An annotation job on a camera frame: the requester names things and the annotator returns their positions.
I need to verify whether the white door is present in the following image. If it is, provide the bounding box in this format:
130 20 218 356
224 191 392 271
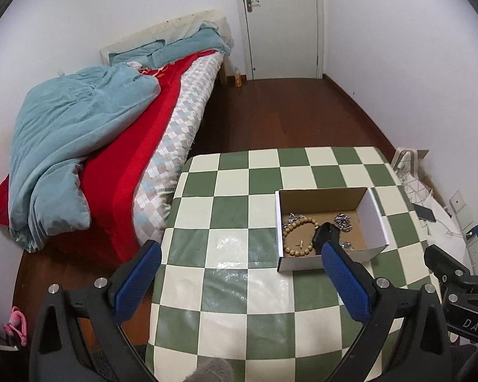
237 0 324 80

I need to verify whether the small yellow bottle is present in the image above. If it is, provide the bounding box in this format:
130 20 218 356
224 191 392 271
234 67 243 88

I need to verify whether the wooden bead bracelet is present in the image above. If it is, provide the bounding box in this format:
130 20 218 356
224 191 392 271
281 215 320 258

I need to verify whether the thin silver chain bracelet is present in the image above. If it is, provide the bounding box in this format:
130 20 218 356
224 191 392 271
283 212 307 230

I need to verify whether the white cardboard box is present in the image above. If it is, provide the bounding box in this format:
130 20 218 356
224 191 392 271
275 187 388 272

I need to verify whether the pink toy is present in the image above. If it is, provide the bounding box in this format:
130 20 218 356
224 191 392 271
2 306 27 348

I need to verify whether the red bed sheet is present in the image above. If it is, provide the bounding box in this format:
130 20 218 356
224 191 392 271
0 49 218 268

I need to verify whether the white power strip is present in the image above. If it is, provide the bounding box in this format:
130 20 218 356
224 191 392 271
449 191 478 275

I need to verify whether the teal blue blanket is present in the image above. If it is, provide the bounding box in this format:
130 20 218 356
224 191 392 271
8 25 231 252

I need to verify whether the black smartphone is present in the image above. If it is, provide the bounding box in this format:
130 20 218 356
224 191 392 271
413 203 436 223

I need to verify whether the green white checkered table cover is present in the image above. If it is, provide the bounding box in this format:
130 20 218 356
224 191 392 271
146 147 433 381

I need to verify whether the thick silver chain bracelet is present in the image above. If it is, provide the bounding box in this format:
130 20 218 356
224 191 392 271
332 212 353 232

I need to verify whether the white pillow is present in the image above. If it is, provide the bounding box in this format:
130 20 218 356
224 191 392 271
100 10 234 66

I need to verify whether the white patterned tote bag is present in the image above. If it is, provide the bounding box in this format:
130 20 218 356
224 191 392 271
391 147 450 216

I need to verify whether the black smart band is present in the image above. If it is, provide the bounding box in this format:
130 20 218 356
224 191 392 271
312 223 340 255

